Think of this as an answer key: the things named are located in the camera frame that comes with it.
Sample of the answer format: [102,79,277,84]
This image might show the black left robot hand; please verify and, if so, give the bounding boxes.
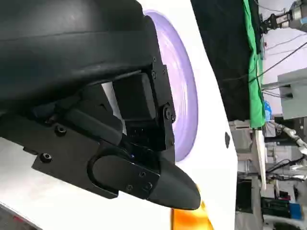
[0,0,201,211]

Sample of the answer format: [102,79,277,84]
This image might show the orange and white bread roll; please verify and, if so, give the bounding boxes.
[170,184,214,230]

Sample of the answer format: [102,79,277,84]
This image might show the lilac plate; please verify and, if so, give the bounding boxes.
[143,9,199,164]

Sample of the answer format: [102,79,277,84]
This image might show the black curtain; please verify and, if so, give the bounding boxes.
[190,0,262,122]

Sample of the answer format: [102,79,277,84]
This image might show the green cloth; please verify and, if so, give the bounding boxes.
[242,0,267,130]

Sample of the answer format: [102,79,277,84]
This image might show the grey cabinet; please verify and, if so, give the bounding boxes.
[229,120,253,173]

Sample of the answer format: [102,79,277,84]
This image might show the white board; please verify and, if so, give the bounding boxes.
[254,129,267,190]

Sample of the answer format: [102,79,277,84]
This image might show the grey machine box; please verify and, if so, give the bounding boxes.
[277,69,307,120]

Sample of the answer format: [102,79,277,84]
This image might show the blue box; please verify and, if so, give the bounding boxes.
[289,202,304,213]

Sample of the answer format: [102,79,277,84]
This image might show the black workshop cable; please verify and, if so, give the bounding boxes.
[249,40,307,83]

